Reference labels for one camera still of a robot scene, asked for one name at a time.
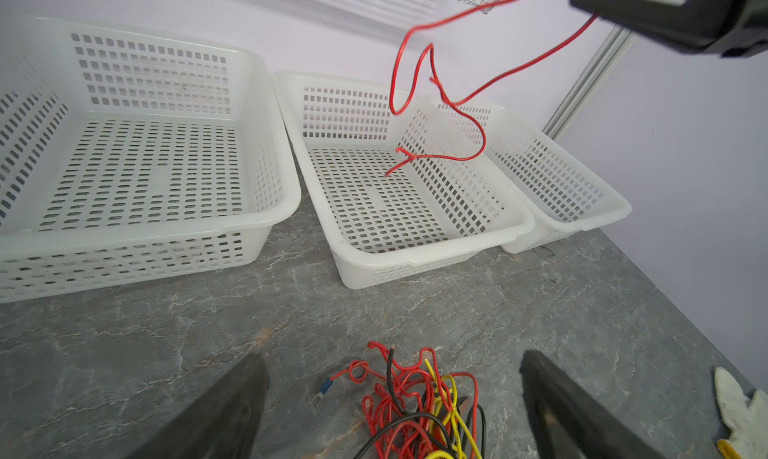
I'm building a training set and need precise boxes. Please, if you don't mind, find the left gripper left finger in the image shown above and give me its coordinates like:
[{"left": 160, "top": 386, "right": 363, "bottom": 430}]
[{"left": 129, "top": 353, "right": 270, "bottom": 458}]

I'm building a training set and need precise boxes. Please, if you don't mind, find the red cable with clips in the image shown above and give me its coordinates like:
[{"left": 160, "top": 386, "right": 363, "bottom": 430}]
[{"left": 311, "top": 340, "right": 481, "bottom": 459}]

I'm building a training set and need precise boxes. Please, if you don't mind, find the middle white plastic basket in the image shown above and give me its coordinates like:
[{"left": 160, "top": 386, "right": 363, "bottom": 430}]
[{"left": 273, "top": 72, "right": 535, "bottom": 290}]

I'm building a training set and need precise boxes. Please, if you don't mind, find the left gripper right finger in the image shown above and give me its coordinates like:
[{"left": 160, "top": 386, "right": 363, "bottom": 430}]
[{"left": 520, "top": 350, "right": 661, "bottom": 459}]

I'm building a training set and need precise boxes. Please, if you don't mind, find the white yellow work glove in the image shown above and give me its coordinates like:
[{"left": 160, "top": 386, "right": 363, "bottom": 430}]
[{"left": 714, "top": 367, "right": 767, "bottom": 459}]

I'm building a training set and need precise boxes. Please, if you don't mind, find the white plastic basket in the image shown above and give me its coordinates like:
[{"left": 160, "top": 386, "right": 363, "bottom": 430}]
[
  {"left": 1, "top": 17, "right": 301, "bottom": 303},
  {"left": 461, "top": 102, "right": 632, "bottom": 254},
  {"left": 273, "top": 72, "right": 535, "bottom": 290}
]

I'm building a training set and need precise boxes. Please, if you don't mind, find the right white plastic basket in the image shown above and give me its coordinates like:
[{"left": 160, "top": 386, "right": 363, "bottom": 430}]
[{"left": 461, "top": 102, "right": 632, "bottom": 254}]

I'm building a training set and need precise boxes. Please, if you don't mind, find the black cable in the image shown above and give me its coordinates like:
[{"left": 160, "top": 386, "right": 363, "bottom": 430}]
[{"left": 353, "top": 347, "right": 487, "bottom": 459}]

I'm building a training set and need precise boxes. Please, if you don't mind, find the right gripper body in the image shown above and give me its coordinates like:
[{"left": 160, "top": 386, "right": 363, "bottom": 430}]
[{"left": 569, "top": 0, "right": 767, "bottom": 57}]

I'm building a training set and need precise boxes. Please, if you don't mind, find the yellow cable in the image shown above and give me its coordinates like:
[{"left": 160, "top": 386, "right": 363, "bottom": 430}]
[{"left": 422, "top": 356, "right": 484, "bottom": 459}]

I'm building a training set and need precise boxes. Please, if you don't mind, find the left white plastic basket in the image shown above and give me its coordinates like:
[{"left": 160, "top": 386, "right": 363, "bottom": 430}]
[{"left": 1, "top": 17, "right": 301, "bottom": 303}]

